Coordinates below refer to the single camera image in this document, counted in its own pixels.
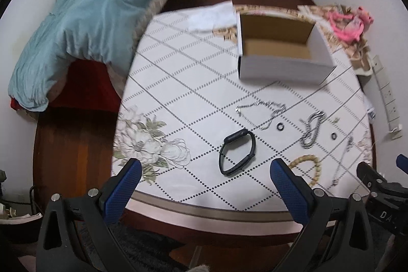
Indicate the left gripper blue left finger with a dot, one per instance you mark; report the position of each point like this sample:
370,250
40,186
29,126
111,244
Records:
118,190

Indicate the black smart watch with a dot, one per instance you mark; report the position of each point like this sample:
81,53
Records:
234,142

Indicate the pink panther plush toy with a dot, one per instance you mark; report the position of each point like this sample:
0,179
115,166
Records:
351,26

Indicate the white power strip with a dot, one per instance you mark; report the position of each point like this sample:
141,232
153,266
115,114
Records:
388,99

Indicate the teal blue duvet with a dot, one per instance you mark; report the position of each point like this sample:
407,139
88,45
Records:
89,20

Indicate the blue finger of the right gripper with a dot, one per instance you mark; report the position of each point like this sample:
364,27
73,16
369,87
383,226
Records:
402,163

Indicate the white cardboard box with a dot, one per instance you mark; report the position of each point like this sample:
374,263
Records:
279,48

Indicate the white crumpled paper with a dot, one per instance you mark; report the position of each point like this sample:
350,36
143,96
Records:
219,16

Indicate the bed with patterned mattress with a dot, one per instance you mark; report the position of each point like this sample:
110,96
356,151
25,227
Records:
153,4

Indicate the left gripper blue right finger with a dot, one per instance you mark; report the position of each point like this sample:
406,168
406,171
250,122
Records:
294,191

